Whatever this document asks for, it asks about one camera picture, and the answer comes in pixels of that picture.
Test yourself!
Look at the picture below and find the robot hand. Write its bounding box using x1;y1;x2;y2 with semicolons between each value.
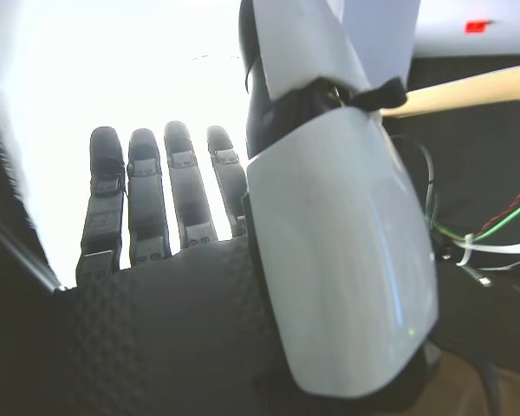
51;0;442;416

